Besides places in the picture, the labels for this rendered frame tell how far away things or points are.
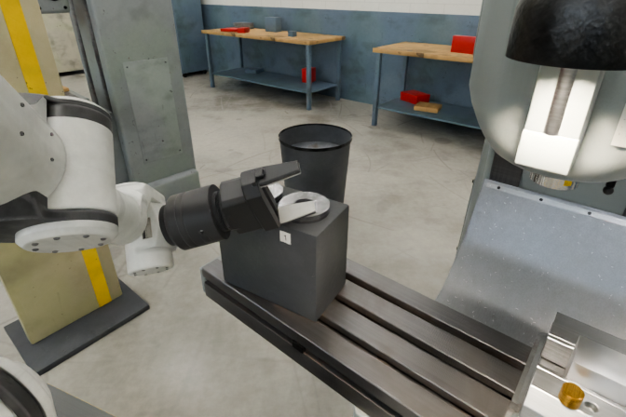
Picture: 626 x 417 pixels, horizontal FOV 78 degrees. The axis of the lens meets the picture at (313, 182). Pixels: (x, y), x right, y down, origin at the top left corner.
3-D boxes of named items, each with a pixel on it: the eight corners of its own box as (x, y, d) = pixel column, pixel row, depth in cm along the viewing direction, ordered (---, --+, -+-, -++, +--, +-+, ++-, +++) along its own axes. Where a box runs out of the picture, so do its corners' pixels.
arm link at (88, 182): (88, 259, 49) (-47, 233, 31) (85, 182, 52) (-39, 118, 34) (171, 242, 50) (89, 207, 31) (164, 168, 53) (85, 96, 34)
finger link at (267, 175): (302, 177, 54) (259, 188, 54) (298, 160, 56) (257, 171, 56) (299, 169, 53) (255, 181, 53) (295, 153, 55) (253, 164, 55)
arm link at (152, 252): (179, 183, 57) (106, 203, 58) (189, 255, 54) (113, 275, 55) (209, 200, 68) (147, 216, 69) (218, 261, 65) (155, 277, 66)
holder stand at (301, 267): (316, 323, 69) (316, 230, 60) (223, 281, 79) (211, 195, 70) (346, 284, 79) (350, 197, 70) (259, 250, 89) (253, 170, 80)
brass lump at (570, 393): (578, 413, 44) (583, 403, 43) (556, 401, 45) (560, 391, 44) (581, 399, 45) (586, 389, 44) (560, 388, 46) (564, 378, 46)
